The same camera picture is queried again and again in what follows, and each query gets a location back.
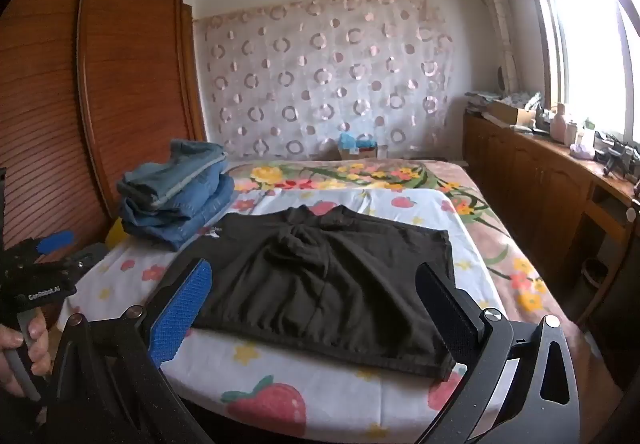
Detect black gadget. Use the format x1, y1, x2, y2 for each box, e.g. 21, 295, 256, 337
594, 133, 640, 181

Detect light blue folded jeans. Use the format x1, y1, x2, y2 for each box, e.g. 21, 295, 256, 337
116, 138, 228, 214

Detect white flower print sheet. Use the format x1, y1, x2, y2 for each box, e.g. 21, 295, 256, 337
56, 187, 511, 431

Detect drawn window curtain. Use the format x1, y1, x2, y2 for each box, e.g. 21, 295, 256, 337
469, 0, 520, 96

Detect person's left hand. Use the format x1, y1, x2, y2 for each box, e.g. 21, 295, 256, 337
0, 311, 52, 399

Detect wooden wardrobe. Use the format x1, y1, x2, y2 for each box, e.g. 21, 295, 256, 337
0, 0, 208, 252

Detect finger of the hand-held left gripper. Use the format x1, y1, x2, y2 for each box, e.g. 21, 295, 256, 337
5, 231, 76, 270

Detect box with blue cloth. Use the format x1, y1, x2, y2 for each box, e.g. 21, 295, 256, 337
337, 133, 379, 160

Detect black pants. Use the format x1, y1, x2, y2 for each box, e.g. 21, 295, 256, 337
162, 204, 457, 381

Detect cardboard box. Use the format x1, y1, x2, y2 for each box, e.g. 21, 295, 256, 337
486, 98, 537, 126

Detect yellow object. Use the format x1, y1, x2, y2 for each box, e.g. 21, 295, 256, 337
104, 217, 127, 251

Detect circle pattern sheer curtain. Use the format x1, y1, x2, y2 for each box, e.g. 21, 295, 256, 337
192, 0, 458, 164

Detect pink floral bed blanket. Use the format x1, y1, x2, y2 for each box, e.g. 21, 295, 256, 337
225, 157, 593, 377

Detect dark blue folded jeans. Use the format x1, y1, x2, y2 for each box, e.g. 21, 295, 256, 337
119, 173, 237, 252

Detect window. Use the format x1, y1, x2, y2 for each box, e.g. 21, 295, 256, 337
514, 0, 640, 141

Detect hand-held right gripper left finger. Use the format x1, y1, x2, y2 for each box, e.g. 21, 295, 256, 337
47, 258, 216, 444

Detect pink bottle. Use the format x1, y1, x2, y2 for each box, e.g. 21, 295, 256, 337
550, 103, 569, 143

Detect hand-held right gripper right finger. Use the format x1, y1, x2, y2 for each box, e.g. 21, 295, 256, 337
415, 261, 583, 444

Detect wooden cabinet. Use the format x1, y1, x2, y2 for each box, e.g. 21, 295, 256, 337
462, 108, 640, 375

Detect waste bin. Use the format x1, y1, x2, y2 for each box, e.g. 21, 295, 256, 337
580, 257, 609, 291

